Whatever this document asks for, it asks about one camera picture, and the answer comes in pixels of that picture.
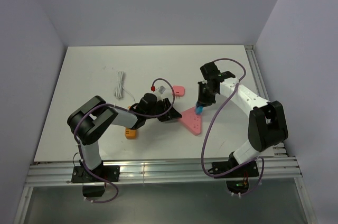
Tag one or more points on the orange power strip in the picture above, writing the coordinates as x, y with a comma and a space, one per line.
130, 133

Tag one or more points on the right aluminium rail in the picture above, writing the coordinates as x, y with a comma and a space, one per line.
279, 149

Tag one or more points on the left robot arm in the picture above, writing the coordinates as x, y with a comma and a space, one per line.
91, 120

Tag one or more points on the pink plug adapter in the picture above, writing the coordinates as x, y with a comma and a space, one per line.
179, 91

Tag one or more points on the front aluminium rail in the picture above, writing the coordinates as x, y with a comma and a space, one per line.
158, 171

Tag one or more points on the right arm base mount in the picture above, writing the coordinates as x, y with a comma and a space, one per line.
241, 184

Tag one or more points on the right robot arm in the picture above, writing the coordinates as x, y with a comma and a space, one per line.
267, 125

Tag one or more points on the aluminium rail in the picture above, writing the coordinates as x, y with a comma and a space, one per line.
158, 171
279, 149

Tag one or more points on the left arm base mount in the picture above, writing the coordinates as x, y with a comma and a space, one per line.
92, 187

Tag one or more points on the pink triangular power strip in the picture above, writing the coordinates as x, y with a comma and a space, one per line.
191, 121

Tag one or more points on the blue plug adapter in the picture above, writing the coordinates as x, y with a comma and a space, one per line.
198, 109

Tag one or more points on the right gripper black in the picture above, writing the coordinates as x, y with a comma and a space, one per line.
202, 100

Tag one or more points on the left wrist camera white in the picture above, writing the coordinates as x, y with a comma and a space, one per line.
158, 91

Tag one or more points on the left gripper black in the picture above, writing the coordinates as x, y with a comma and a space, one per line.
172, 114

